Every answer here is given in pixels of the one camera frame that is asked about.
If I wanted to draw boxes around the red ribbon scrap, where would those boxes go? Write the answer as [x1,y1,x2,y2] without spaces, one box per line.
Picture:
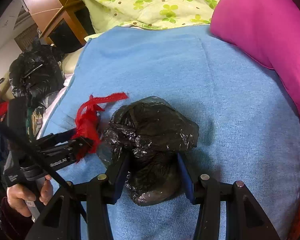
[71,92,128,162]

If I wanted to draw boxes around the black plastic bag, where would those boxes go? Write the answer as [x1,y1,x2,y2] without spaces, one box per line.
[97,96,199,206]

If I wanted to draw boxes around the person's left hand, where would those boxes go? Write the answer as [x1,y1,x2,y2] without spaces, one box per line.
[7,175,53,217]

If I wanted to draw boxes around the pink white bedsheet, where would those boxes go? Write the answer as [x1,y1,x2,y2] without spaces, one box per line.
[36,74,73,139]

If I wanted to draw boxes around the blue towel blanket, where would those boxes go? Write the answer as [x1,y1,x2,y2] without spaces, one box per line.
[39,24,300,240]

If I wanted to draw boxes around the black puffer jacket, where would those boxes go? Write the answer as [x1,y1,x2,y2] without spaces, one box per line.
[9,39,65,108]

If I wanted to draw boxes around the beige cushion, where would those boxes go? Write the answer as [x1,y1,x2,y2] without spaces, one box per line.
[61,47,84,74]

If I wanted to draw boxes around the wooden arch column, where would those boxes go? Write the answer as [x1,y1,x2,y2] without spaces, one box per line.
[22,0,94,53]

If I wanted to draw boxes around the green clover quilt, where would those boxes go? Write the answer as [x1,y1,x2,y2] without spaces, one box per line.
[82,0,220,33]

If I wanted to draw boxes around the magenta pillow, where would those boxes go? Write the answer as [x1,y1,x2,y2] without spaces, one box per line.
[210,0,300,116]

